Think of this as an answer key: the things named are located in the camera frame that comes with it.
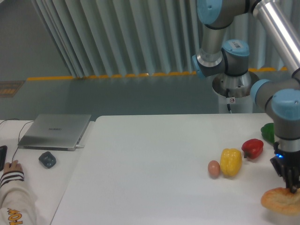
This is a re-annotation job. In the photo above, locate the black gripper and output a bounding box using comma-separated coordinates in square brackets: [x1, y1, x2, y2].
[270, 142, 300, 194]

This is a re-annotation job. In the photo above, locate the triangular golden bread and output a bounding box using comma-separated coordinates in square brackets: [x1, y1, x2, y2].
[261, 187, 300, 216]

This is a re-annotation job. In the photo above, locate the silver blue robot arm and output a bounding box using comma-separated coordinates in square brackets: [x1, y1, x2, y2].
[192, 0, 300, 193]

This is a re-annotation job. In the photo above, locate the cream sleeved forearm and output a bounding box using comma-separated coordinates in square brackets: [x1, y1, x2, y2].
[0, 171, 37, 225]

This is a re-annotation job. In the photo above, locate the person's hand on mouse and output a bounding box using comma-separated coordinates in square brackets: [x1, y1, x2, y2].
[3, 160, 23, 173]

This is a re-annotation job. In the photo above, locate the red bell pepper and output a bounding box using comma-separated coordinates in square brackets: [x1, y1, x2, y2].
[241, 139, 263, 159]

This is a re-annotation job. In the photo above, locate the green bell pepper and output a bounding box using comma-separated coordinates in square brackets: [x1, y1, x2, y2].
[260, 123, 275, 144]

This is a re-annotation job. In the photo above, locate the yellow bell pepper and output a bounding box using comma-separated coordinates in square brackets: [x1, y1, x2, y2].
[220, 148, 242, 177]

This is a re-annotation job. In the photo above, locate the brown egg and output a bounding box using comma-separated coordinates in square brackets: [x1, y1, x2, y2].
[208, 160, 220, 177]

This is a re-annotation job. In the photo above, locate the silver closed laptop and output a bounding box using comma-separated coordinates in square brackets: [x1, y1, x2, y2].
[18, 114, 91, 151]

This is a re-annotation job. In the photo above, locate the dark grey small case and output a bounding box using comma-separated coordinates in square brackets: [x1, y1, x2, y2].
[38, 151, 57, 169]

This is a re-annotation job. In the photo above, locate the black keyboard edge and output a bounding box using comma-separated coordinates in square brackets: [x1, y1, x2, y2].
[0, 145, 8, 171]

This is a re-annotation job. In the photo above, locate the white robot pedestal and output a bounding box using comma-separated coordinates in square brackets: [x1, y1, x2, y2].
[212, 72, 259, 113]

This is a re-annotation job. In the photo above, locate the black pedestal cable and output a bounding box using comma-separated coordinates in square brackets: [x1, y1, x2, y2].
[225, 88, 233, 114]

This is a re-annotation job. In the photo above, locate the thin black mouse cable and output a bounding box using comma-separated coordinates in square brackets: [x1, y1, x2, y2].
[0, 118, 35, 165]

